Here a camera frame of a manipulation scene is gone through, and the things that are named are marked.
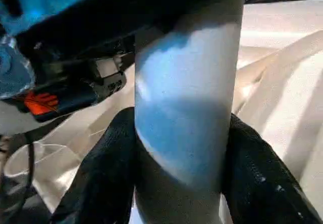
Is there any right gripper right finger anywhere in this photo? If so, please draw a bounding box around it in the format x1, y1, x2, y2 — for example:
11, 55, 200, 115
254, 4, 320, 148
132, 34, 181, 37
222, 113, 323, 224

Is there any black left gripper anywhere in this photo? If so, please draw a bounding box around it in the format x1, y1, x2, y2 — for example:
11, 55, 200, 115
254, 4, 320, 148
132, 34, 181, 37
10, 32, 138, 122

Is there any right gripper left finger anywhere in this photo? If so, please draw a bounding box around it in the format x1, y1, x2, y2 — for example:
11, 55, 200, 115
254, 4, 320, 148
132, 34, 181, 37
50, 107, 137, 224

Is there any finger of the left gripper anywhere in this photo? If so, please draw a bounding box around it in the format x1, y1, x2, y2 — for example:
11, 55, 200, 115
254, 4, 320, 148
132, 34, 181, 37
101, 0, 266, 39

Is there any white plastic table top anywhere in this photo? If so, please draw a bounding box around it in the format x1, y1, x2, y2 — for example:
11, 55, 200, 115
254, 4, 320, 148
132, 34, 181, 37
0, 0, 323, 224

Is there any white plastic table leg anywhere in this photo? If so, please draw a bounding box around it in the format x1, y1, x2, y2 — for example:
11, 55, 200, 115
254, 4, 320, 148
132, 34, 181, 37
132, 0, 248, 224

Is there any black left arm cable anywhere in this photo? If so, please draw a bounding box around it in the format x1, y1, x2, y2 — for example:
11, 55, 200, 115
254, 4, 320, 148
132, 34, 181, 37
25, 137, 37, 199

